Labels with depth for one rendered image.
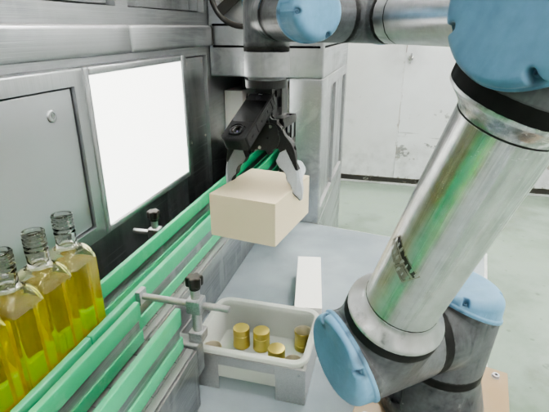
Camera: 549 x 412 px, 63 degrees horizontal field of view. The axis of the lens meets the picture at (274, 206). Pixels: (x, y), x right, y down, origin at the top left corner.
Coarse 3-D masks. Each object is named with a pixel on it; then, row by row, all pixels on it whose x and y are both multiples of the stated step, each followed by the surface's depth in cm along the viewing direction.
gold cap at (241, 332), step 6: (240, 324) 93; (246, 324) 93; (234, 330) 92; (240, 330) 91; (246, 330) 91; (234, 336) 92; (240, 336) 91; (246, 336) 92; (234, 342) 93; (240, 342) 92; (246, 342) 92; (240, 348) 92; (246, 348) 93
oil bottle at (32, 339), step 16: (16, 288) 55; (32, 288) 56; (0, 304) 53; (16, 304) 53; (32, 304) 55; (16, 320) 53; (32, 320) 56; (48, 320) 59; (16, 336) 54; (32, 336) 56; (48, 336) 59; (16, 352) 55; (32, 352) 56; (48, 352) 59; (32, 368) 56; (48, 368) 59; (32, 384) 57
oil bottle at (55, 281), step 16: (32, 272) 59; (48, 272) 59; (64, 272) 61; (48, 288) 59; (64, 288) 61; (48, 304) 59; (64, 304) 62; (64, 320) 62; (80, 320) 65; (64, 336) 62; (80, 336) 66; (64, 352) 63
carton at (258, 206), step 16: (240, 176) 84; (256, 176) 84; (272, 176) 84; (304, 176) 84; (224, 192) 75; (240, 192) 75; (256, 192) 75; (272, 192) 75; (288, 192) 75; (304, 192) 83; (224, 208) 74; (240, 208) 73; (256, 208) 72; (272, 208) 71; (288, 208) 76; (304, 208) 84; (224, 224) 76; (240, 224) 74; (256, 224) 73; (272, 224) 72; (288, 224) 77; (256, 240) 74; (272, 240) 73
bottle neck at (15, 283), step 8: (0, 248) 54; (8, 248) 54; (0, 256) 52; (8, 256) 53; (0, 264) 52; (8, 264) 53; (0, 272) 53; (8, 272) 53; (16, 272) 55; (0, 280) 53; (8, 280) 54; (16, 280) 55; (0, 288) 53; (8, 288) 54
